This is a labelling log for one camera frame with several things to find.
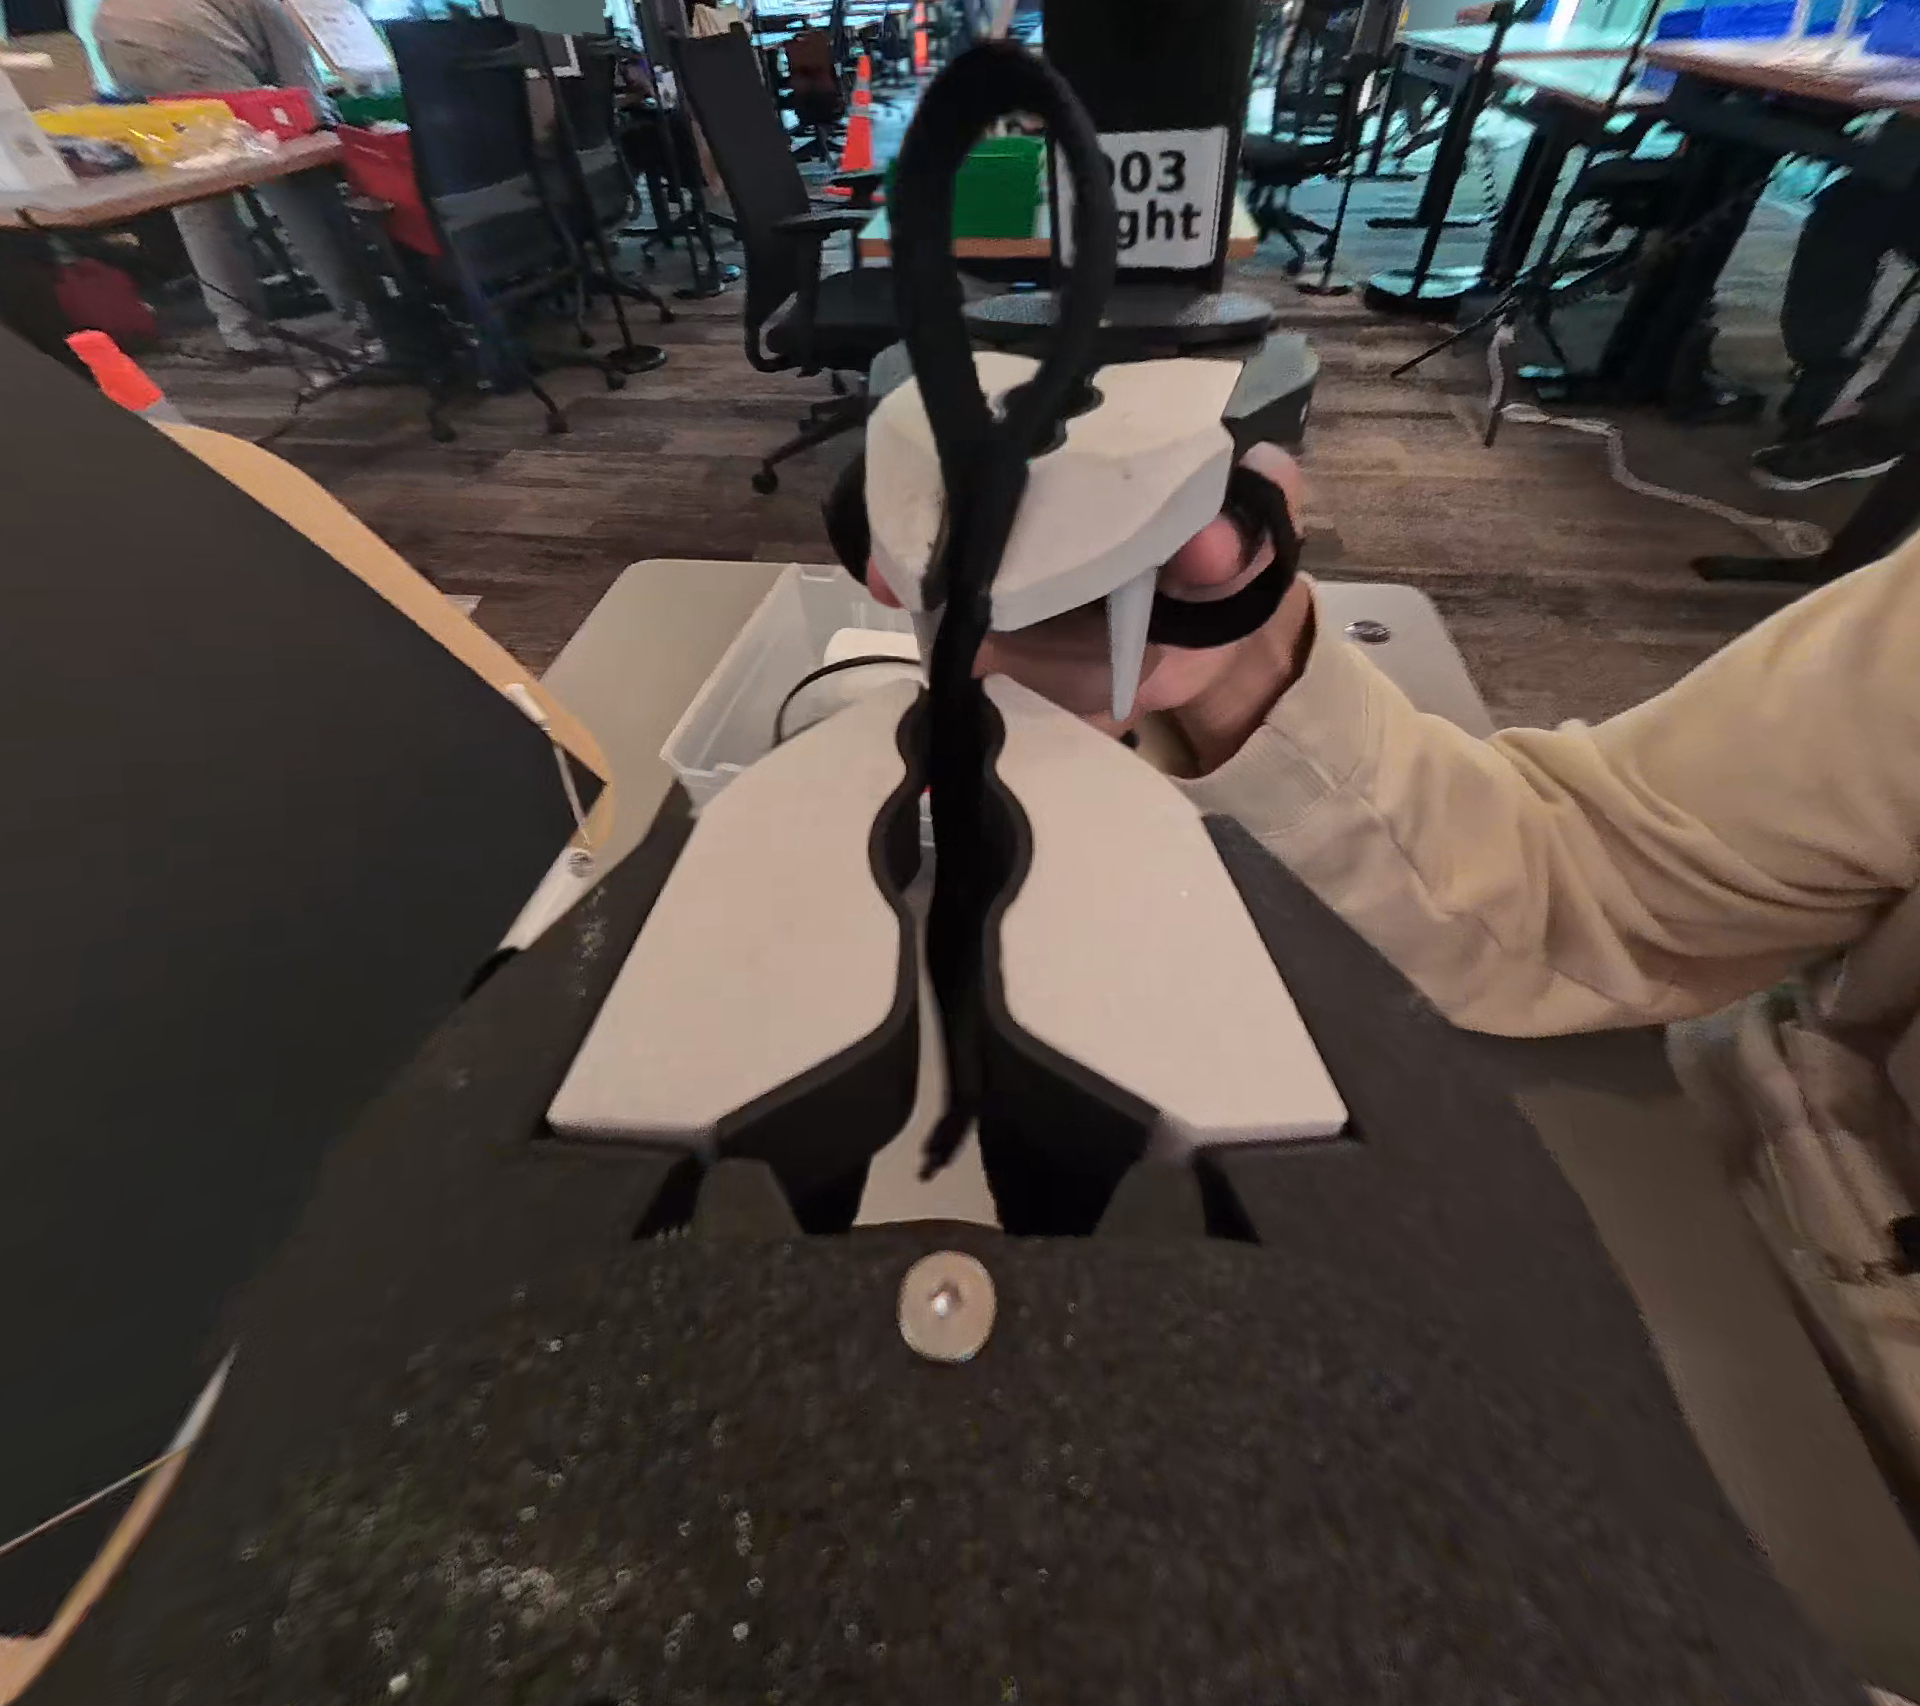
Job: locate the green bins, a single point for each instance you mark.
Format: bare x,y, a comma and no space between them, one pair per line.
974,189

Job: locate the black shoelace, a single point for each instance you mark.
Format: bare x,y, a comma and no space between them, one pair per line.
960,536

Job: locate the black office chair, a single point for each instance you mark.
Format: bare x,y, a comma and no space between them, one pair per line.
495,191
781,237

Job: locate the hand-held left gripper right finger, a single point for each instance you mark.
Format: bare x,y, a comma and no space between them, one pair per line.
1170,970

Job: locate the grey desk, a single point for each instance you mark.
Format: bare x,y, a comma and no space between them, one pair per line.
1650,1211

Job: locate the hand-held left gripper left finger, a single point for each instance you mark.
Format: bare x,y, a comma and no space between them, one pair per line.
735,970

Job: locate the wooden table with clutter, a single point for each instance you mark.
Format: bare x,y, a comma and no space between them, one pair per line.
165,178

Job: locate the distant blue bins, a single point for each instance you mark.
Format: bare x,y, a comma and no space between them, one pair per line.
1784,5

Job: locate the clear plastic bin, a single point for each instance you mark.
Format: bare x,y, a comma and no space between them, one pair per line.
735,700

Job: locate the black board with wooden rim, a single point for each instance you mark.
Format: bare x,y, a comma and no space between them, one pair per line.
225,836

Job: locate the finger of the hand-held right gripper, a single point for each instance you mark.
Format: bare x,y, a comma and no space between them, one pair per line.
909,491
1111,477

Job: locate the orange traffic cone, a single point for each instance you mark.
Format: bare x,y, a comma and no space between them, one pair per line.
859,125
112,370

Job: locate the yellow bins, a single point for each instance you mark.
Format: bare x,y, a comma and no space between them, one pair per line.
104,130

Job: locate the person's right hand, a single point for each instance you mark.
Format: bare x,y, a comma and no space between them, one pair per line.
1231,700

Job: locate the person's right forearm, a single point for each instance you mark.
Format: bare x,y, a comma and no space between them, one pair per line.
1574,836

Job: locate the white cylindrical roll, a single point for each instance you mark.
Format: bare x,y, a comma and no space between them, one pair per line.
855,671

